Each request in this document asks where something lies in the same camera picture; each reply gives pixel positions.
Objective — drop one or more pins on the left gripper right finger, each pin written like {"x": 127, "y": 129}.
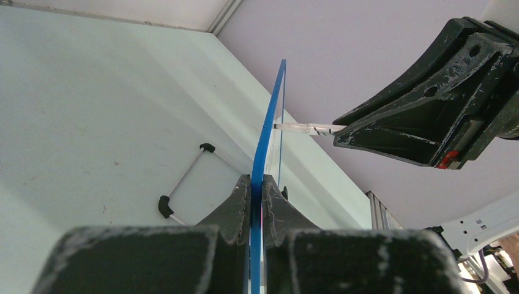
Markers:
{"x": 300, "y": 257}

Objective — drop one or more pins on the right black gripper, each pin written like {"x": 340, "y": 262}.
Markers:
{"x": 449, "y": 105}

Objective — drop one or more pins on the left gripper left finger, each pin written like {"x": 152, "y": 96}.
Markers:
{"x": 209, "y": 257}

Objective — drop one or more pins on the blue framed whiteboard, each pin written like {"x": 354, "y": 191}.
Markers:
{"x": 267, "y": 161}

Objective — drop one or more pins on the black whiteboard marker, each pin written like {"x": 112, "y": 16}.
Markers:
{"x": 310, "y": 128}

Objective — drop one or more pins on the aluminium frame rail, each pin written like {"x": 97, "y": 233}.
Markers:
{"x": 381, "y": 217}

